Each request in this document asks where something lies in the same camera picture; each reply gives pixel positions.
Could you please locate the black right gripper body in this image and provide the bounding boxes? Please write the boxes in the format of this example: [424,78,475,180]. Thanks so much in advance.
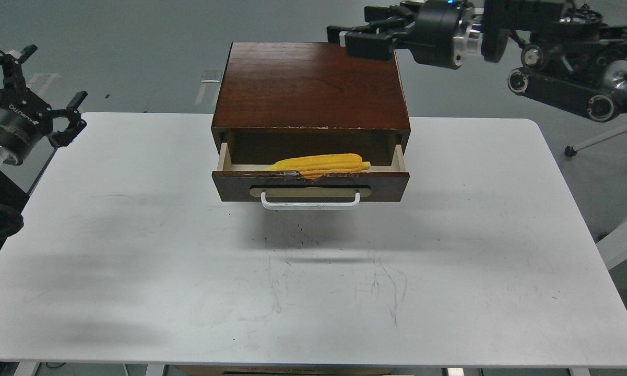
[394,1,475,69]

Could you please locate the yellow corn cob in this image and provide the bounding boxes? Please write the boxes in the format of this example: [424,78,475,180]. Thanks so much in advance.
[265,153,371,179]

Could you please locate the wooden drawer with white handle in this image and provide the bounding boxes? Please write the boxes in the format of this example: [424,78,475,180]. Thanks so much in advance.
[211,143,410,211]

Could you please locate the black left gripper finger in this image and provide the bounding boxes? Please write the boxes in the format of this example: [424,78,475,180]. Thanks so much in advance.
[46,91,88,149]
[0,44,38,105]

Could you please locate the dark wooden drawer cabinet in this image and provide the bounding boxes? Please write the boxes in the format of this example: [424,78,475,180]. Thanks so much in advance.
[211,41,411,147]

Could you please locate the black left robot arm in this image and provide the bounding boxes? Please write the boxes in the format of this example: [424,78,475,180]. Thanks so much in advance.
[0,44,87,250]

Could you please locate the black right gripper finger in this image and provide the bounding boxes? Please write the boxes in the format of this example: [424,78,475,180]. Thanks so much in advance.
[345,30,409,61]
[327,2,423,46]

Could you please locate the white rolling stand base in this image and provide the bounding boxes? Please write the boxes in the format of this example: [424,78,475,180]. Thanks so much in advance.
[564,110,627,270]

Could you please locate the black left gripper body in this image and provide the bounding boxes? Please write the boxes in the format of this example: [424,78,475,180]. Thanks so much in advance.
[0,93,52,166]

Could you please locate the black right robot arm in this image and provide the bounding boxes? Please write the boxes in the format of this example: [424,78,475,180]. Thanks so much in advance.
[327,1,627,122]

